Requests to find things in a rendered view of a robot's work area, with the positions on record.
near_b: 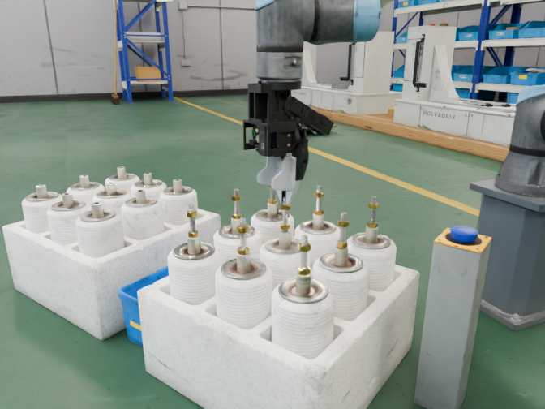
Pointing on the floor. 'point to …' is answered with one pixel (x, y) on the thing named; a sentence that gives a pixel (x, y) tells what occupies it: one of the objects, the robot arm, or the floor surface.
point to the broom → (115, 60)
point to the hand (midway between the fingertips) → (288, 195)
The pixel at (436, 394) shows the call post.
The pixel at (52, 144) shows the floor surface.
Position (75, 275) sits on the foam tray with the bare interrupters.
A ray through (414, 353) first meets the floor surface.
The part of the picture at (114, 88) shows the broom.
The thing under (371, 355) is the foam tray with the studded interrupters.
